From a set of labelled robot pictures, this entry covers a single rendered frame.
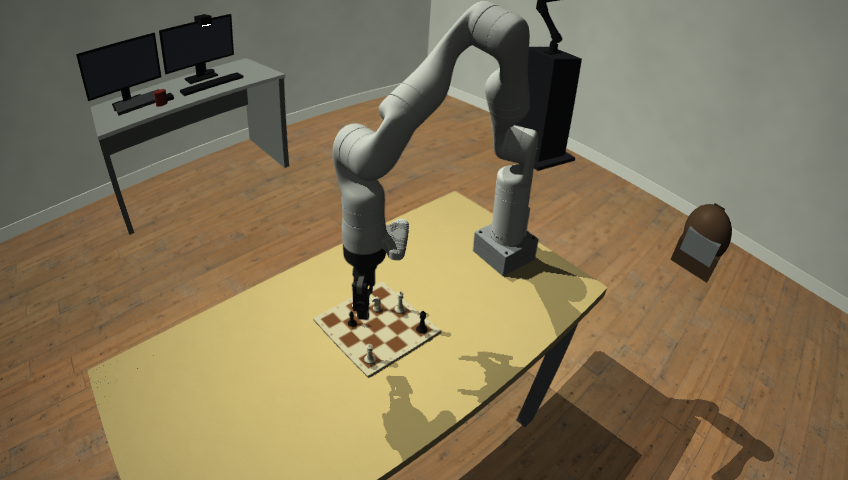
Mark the brown and cream chessboard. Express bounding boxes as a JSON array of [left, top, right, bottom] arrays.
[[313, 281, 441, 377]]

